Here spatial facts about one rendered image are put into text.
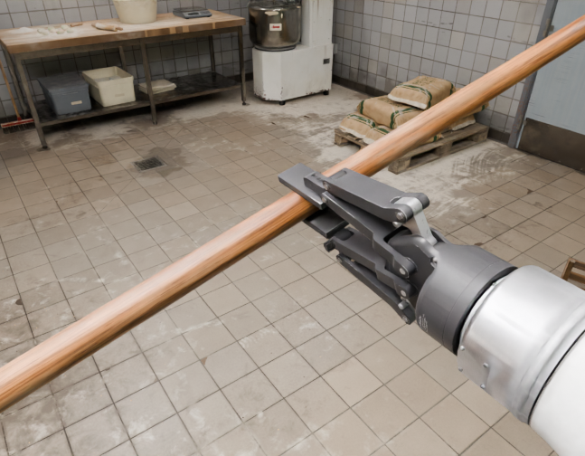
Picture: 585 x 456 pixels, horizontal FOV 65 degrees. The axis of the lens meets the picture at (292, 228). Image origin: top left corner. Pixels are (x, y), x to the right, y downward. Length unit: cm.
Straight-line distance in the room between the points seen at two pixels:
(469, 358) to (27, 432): 207
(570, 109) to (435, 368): 275
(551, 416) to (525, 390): 2
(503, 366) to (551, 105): 422
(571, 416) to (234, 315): 223
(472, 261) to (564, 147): 418
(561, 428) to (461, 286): 9
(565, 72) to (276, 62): 271
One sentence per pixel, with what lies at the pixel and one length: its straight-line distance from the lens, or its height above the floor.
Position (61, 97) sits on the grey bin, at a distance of 484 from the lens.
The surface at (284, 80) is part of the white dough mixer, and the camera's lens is 529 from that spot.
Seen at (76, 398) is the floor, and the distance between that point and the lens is 230.
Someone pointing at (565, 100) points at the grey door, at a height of 51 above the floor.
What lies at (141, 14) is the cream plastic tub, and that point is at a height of 99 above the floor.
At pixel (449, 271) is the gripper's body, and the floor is 150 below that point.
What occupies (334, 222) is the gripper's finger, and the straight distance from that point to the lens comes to 45.
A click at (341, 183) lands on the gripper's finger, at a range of 39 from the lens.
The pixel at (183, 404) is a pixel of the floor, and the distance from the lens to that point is 213.
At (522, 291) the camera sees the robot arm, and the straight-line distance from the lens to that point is 31.
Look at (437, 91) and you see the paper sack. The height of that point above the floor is 56.
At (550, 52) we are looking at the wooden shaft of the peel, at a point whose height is 156.
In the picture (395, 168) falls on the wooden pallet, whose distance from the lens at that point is 385.
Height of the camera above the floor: 169
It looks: 33 degrees down
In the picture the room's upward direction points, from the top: straight up
